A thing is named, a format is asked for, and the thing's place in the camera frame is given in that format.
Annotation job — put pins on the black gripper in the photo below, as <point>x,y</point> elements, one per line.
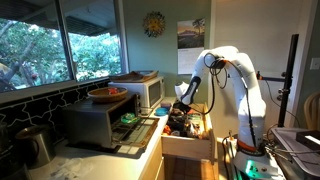
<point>182,107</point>

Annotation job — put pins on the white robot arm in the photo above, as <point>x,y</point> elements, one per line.
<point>250,106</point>

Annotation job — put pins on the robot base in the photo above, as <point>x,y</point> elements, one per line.
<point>256,167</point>

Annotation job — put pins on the open wooden drawer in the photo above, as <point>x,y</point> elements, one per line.
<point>189,134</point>

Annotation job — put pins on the purple ceramic bowl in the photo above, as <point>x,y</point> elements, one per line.
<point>166,105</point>

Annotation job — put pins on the small blue bowl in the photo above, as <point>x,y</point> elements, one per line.
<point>161,112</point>

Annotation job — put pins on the white microwave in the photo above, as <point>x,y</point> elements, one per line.
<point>150,92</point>

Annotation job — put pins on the green object in oven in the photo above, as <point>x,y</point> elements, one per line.
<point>128,118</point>

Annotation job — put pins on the wooden tray on microwave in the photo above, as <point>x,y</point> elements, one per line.
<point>134,76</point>

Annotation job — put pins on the wooden bowl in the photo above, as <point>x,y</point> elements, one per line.
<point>107,94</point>

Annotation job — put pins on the stainless toaster oven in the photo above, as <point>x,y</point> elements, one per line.
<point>96,124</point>

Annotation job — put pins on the wooden chair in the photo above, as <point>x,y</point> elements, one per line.
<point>312,111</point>

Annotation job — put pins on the stainless steel pot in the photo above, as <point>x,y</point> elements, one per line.
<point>36,146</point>

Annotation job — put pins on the wall calendar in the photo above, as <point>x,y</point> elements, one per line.
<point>190,43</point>

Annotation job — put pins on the sun wall decoration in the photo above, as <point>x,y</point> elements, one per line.
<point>154,24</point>

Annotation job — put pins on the black camera stand pole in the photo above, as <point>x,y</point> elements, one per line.
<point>286,79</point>

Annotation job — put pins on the wall light switch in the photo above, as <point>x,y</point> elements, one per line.
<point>315,64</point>

